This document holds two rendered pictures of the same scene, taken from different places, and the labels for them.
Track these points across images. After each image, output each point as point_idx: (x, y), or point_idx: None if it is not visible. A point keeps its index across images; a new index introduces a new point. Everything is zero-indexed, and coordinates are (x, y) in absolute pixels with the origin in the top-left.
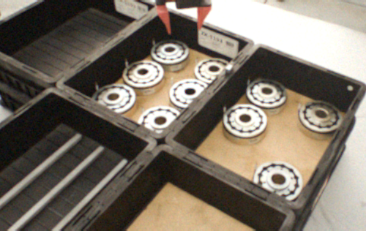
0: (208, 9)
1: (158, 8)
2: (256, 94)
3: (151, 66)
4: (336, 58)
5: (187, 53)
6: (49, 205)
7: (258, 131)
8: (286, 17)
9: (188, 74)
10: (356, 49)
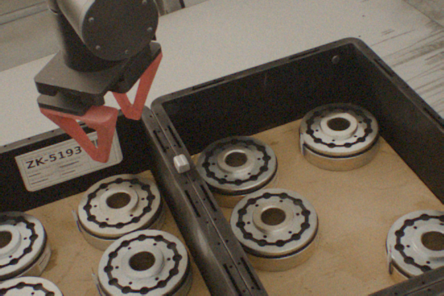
0: (160, 58)
1: (92, 116)
2: (230, 176)
3: (14, 291)
4: (179, 73)
5: (36, 220)
6: None
7: (314, 215)
8: (32, 76)
9: (76, 251)
10: (182, 43)
